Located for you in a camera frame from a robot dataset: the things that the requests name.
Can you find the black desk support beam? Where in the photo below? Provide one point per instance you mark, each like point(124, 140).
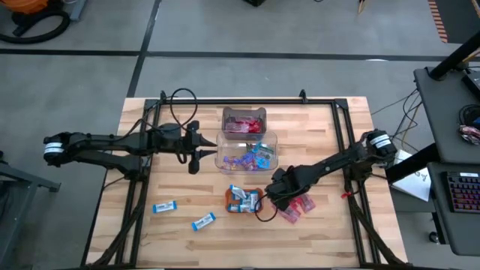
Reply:
point(412, 167)

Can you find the clear plastic bin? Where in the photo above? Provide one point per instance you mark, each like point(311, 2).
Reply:
point(221, 150)

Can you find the black floor object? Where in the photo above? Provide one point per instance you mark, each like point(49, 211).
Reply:
point(255, 2)

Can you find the pink translucent candy pack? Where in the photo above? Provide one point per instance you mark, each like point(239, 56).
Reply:
point(292, 216)
point(307, 202)
point(235, 128)

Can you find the wooden stick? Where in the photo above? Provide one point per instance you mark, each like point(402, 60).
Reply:
point(362, 5)

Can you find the black diagonal post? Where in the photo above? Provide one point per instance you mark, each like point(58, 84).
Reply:
point(455, 56)

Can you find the black aluminium table frame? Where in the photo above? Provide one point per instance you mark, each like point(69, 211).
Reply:
point(243, 101)

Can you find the grey metal cart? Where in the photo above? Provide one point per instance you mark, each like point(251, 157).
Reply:
point(22, 180)

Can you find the orange plastic bin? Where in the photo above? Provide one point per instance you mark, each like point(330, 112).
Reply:
point(227, 200)

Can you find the red zip tie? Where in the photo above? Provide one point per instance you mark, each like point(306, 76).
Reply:
point(347, 194)

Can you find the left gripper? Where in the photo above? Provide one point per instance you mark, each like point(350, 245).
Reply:
point(193, 127)

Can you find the candy bag on desk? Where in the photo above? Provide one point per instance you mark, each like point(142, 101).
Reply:
point(470, 134)

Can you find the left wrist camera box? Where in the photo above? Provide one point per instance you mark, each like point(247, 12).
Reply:
point(191, 146)

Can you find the black caster wheel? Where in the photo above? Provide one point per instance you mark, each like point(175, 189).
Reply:
point(434, 237)

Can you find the white paper sheet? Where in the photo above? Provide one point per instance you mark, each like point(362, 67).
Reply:
point(416, 185)

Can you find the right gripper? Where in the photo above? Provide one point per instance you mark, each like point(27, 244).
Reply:
point(288, 180)

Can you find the grey translucent plastic bin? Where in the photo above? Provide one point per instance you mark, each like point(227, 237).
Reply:
point(225, 112)

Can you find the black floor mat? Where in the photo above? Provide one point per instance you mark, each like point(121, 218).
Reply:
point(465, 18)

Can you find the backlit black keyboard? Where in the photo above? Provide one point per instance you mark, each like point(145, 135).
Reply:
point(463, 191)

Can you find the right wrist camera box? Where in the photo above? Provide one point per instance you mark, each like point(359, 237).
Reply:
point(273, 191)

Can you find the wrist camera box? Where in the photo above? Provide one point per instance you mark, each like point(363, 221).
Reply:
point(191, 146)
point(273, 191)

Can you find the orange vacuum cleaner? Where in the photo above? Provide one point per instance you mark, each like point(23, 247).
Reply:
point(26, 4)

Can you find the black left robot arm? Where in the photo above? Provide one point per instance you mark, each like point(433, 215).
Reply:
point(93, 140)

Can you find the grey desk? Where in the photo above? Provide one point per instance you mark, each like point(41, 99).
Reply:
point(438, 112)
point(437, 195)

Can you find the orange black hazard tape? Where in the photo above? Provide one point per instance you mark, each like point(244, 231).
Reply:
point(438, 22)

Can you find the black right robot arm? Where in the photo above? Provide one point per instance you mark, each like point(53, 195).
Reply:
point(337, 161)

